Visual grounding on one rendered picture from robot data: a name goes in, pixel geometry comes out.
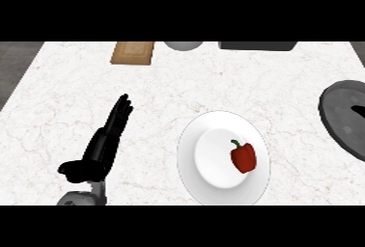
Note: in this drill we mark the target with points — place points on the wooden cutting board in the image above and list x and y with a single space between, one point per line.
132 53

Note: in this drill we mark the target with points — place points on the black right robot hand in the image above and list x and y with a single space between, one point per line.
360 110

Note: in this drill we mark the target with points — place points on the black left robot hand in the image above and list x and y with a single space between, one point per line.
101 151

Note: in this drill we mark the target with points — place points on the grey round bowl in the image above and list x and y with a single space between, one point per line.
184 45

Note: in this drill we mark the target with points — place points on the white plate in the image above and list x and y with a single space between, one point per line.
217 178

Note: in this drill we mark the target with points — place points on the dark grey appliance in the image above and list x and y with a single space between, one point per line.
257 45

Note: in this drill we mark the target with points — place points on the red bell pepper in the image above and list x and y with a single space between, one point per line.
245 158

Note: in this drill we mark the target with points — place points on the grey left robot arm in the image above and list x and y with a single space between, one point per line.
84 196

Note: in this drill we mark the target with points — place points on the dark grey pan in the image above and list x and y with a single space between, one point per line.
347 122

